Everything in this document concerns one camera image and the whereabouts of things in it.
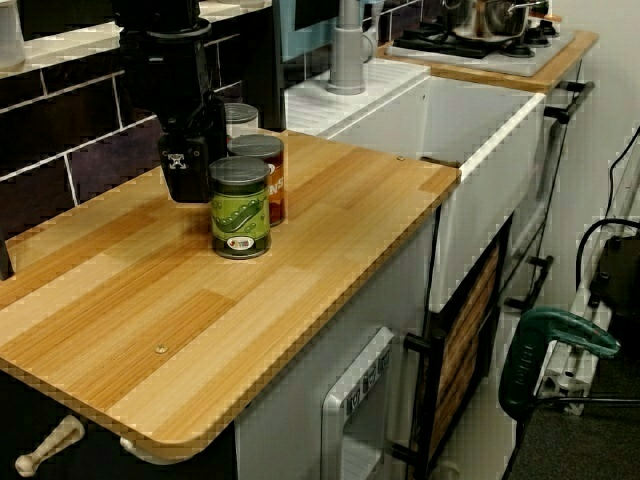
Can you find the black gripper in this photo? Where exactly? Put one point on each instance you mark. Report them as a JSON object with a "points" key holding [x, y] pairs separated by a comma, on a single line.
{"points": [[180, 85]]}

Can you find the white red tomato can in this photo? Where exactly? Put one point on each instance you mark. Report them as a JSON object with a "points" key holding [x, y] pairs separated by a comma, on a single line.
{"points": [[242, 122]]}

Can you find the green peas toy can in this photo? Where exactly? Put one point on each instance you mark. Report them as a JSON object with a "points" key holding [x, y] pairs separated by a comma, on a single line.
{"points": [[240, 215]]}

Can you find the orange beans toy can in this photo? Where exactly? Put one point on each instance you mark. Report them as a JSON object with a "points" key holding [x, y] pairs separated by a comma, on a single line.
{"points": [[275, 190]]}

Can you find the grey toy faucet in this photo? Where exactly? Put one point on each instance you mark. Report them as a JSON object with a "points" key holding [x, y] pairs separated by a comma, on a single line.
{"points": [[347, 55]]}

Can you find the small white container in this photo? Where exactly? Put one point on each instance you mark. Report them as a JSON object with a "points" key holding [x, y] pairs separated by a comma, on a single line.
{"points": [[10, 35]]}

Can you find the white toy kitchen cabinet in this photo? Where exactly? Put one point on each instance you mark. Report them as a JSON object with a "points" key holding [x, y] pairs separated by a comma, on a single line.
{"points": [[480, 150]]}

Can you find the grey dispenser panel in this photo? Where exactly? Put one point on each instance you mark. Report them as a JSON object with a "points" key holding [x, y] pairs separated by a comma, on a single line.
{"points": [[355, 400]]}

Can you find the steel cooking pot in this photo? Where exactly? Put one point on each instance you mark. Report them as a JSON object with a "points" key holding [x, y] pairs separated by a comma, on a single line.
{"points": [[485, 17]]}

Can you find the toy stove top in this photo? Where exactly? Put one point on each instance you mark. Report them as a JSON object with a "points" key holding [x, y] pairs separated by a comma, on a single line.
{"points": [[500, 52]]}

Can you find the green power tool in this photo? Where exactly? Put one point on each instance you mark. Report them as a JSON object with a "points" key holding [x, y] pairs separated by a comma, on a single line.
{"points": [[530, 360]]}

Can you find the wooden crate black frame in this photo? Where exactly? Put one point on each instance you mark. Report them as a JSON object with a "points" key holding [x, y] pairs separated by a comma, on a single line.
{"points": [[465, 340]]}

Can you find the black metal towel rail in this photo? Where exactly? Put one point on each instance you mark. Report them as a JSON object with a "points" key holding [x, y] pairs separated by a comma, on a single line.
{"points": [[575, 97]]}

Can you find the aluminium extrusion rail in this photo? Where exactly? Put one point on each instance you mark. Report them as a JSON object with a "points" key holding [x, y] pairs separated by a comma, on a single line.
{"points": [[555, 385]]}

